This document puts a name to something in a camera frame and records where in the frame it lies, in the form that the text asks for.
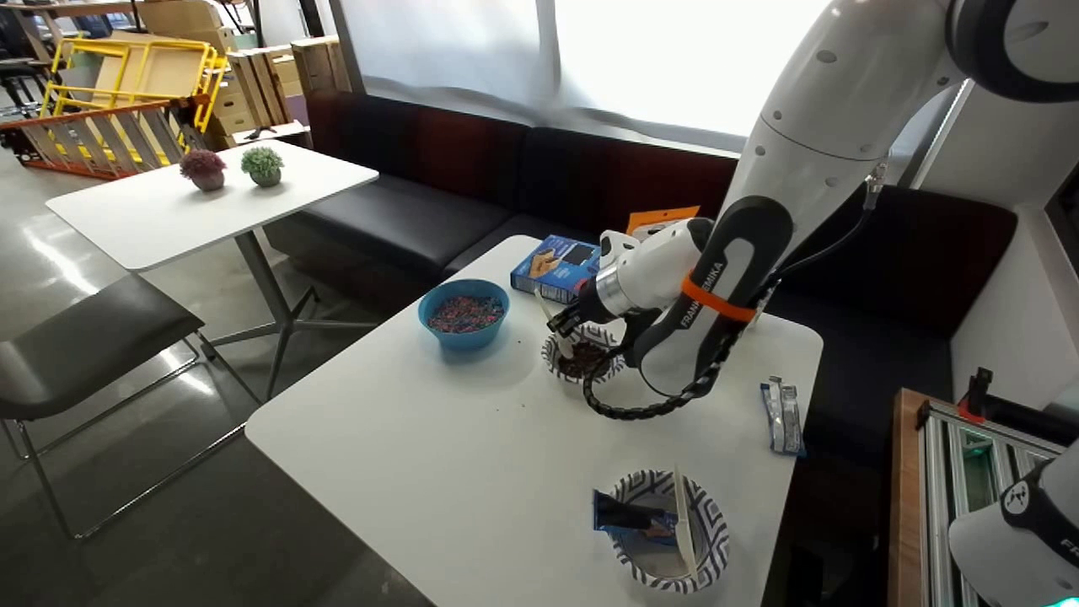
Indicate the blue cookie box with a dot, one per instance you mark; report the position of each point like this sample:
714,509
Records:
558,268

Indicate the patterned paper bowl with beans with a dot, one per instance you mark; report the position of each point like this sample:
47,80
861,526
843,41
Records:
589,352

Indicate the blue black snack wrapper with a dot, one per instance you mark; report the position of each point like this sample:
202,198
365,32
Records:
631,519

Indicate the green ball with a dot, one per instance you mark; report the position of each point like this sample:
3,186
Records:
265,165

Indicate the black bench sofa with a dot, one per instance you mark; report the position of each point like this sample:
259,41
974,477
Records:
881,285

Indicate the maroon ball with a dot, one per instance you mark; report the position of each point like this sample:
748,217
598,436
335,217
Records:
202,168

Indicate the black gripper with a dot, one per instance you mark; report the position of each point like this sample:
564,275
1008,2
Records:
583,307

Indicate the white black cap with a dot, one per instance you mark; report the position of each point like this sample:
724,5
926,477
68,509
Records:
1021,551

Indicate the wooden framed rack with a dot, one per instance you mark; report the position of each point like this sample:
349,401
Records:
946,463

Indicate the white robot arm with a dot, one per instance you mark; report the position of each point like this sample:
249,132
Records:
859,76

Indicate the white side table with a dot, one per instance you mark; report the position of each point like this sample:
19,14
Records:
156,217

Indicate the blue plastic bowl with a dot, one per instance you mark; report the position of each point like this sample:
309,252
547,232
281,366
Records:
463,313

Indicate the patterned paper bowl with wrapper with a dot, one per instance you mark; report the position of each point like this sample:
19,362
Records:
699,551

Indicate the silver blue snack packet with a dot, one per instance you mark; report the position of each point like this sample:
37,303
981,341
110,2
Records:
783,415

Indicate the white main table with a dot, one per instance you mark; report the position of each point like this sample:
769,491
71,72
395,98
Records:
474,477

